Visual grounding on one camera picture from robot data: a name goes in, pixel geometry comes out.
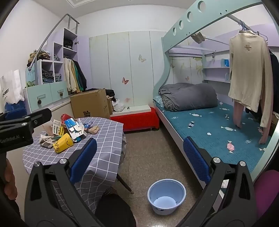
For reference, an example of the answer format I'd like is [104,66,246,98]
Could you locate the yellow paper cup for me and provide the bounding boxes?
[53,133,74,154]

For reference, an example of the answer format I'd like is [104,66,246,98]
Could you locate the blue white medicine box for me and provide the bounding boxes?
[64,118,88,143]

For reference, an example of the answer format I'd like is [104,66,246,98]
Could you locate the beige paper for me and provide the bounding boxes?
[85,125,100,135]

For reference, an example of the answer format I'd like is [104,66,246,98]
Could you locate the red snack bag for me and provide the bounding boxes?
[61,114,76,127]

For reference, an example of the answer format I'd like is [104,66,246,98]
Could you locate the person's left hand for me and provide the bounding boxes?
[4,159,17,200]

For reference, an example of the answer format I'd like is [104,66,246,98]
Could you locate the blue shopping bag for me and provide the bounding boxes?
[5,101,27,120]

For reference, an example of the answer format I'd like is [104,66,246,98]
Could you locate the grey checkered tablecloth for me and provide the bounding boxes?
[23,117,124,212]

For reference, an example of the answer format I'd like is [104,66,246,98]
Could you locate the crumpled white brown paper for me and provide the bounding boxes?
[39,134,57,149]

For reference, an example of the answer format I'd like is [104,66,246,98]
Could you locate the white paper shopping bag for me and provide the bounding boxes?
[1,70,25,105]

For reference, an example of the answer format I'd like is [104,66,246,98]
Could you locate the teal bed mattress cover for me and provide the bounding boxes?
[157,102,267,172]

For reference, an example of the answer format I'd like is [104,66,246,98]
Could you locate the white green small carton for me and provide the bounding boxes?
[52,120,65,136]

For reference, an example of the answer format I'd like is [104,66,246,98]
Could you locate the teal drawer cabinet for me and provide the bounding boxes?
[23,81,70,113]

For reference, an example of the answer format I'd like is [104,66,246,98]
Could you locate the light blue plastic basin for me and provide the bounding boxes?
[147,179,187,216]

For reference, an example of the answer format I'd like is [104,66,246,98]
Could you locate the black polka dot chair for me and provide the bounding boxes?
[95,187,137,227]

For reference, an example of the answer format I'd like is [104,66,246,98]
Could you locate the brown cardboard box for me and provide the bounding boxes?
[70,89,111,119]

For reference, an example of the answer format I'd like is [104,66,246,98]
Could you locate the magenta stool cushion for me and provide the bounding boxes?
[254,170,278,219]

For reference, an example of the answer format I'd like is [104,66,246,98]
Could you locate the red storage bench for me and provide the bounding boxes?
[111,107,159,132]

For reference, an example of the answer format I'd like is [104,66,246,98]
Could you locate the grey folded duvet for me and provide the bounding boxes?
[159,83,218,112]

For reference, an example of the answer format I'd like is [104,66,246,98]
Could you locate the hanging clothes in wardrobe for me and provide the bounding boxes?
[63,58,87,93]

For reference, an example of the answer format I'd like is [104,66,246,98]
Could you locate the cream hanging sweater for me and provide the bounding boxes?
[227,30,274,144]

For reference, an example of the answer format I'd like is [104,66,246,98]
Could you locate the purple open shelf unit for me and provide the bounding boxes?
[25,28,78,87]

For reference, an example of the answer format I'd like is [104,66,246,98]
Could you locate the teal bunk bed frame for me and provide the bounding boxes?
[152,0,279,182]

